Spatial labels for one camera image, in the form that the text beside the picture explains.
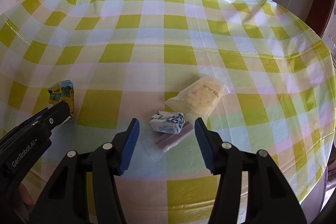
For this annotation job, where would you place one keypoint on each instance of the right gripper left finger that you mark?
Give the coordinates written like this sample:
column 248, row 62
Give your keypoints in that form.
column 64, row 198

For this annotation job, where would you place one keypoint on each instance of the green yellow snack packet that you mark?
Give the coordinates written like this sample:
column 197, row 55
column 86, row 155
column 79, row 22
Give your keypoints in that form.
column 62, row 91

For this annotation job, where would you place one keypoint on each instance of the purple stick snack wrapper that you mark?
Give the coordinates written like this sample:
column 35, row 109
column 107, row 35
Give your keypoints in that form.
column 168, row 141

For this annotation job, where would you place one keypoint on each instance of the clear packet yellow cookie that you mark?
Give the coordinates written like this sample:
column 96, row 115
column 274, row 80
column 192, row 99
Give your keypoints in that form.
column 199, row 99

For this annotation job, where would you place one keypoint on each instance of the blue white wrapped candy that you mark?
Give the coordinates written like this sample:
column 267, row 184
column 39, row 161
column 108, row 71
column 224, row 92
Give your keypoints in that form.
column 167, row 122

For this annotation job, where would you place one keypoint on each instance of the green checkered tablecloth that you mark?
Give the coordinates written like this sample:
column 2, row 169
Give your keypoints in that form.
column 125, row 58

